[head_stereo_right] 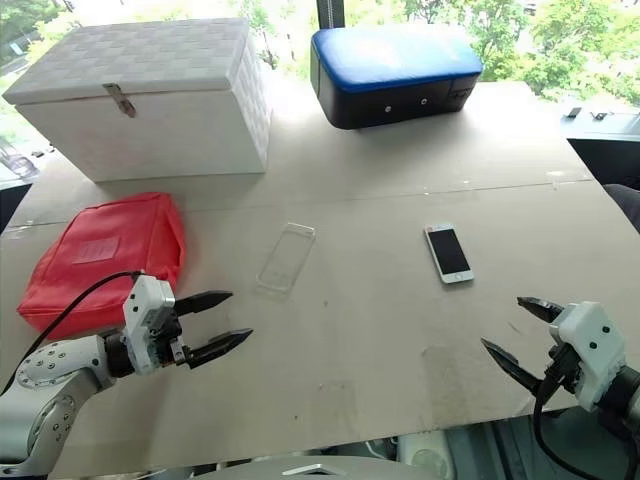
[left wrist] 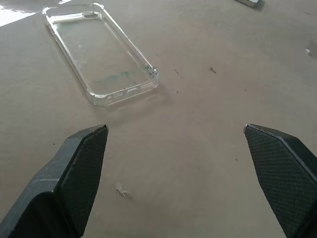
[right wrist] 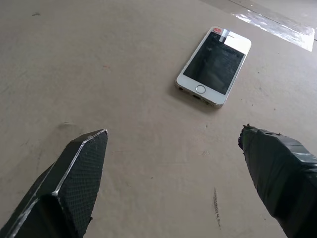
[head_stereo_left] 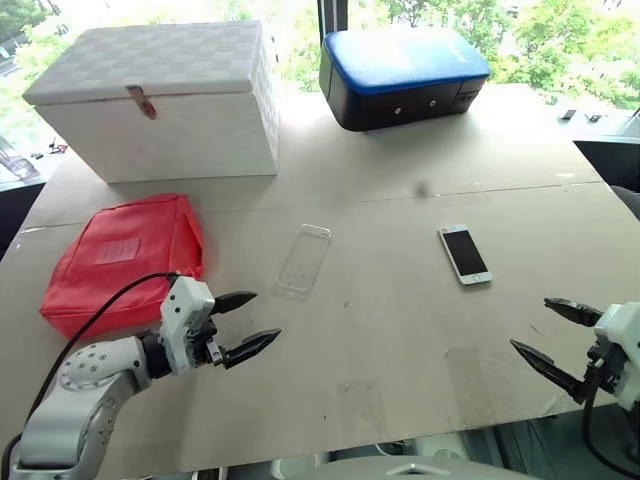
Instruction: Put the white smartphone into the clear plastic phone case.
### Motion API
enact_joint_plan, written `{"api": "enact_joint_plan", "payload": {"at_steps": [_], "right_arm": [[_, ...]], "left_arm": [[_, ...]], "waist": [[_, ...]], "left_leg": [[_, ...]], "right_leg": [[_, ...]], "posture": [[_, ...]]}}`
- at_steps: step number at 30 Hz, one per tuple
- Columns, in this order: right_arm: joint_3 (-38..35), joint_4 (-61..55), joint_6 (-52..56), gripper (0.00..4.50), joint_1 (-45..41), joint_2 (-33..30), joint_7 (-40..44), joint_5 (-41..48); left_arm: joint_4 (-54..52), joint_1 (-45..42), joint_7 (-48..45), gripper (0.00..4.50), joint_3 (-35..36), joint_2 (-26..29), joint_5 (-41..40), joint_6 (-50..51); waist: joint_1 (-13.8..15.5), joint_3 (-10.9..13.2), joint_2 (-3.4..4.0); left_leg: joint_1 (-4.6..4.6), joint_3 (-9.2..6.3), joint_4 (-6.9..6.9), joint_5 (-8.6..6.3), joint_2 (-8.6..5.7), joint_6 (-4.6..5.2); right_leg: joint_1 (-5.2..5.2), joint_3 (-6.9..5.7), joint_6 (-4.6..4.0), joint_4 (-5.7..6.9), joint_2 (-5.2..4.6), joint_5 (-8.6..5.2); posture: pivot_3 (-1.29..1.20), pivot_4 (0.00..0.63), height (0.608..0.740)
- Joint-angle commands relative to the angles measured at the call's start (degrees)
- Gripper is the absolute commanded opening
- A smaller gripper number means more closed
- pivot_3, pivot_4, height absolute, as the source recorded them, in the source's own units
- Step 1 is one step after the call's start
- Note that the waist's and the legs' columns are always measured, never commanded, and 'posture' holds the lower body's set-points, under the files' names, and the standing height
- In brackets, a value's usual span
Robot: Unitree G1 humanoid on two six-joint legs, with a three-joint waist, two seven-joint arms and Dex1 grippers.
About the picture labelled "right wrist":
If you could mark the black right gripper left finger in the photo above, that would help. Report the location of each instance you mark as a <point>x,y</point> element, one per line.
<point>74,173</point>

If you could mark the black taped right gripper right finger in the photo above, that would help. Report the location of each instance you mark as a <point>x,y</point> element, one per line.
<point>280,173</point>

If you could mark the clear shiny tape strip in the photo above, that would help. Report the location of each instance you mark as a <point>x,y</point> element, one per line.
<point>277,27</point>

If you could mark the white smartphone with dark screen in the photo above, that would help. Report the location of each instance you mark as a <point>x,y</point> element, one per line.
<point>213,67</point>

